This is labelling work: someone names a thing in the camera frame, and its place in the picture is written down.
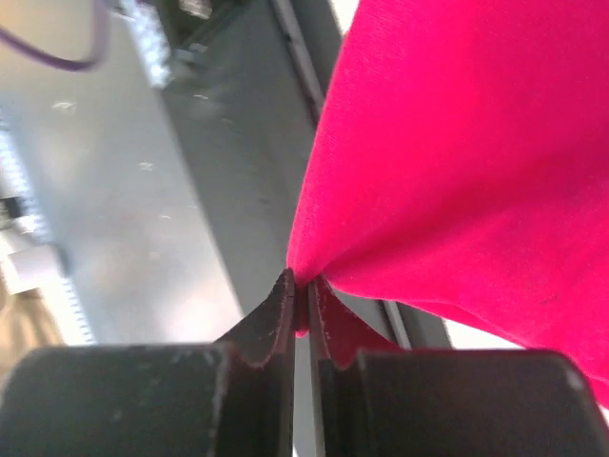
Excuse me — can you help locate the left white cable duct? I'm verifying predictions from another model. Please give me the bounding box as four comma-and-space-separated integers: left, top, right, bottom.
123, 1, 171, 89

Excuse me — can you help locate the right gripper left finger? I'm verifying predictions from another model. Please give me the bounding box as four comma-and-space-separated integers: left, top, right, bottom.
1, 270, 295, 456

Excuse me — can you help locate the magenta t-shirt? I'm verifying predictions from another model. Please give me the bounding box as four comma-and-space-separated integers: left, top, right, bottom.
286, 1, 608, 404

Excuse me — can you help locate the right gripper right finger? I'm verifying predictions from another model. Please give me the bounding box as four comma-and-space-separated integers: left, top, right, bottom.
307, 278, 607, 456

